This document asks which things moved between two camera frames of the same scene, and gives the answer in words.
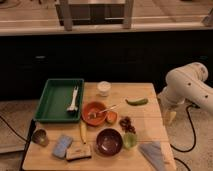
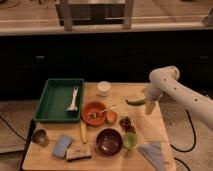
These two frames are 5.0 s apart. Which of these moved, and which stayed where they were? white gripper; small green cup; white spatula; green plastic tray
Moved: white gripper
Stayed: white spatula; green plastic tray; small green cup
